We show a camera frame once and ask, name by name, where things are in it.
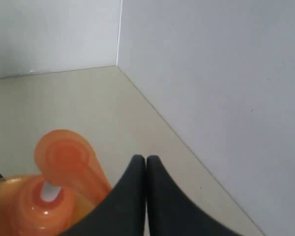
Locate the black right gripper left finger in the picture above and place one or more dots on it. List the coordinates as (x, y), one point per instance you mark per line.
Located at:
(122, 212)

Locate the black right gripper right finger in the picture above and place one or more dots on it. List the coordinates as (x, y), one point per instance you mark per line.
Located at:
(170, 212)

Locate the orange dish soap pump bottle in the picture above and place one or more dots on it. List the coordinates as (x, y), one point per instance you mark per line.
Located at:
(70, 185)

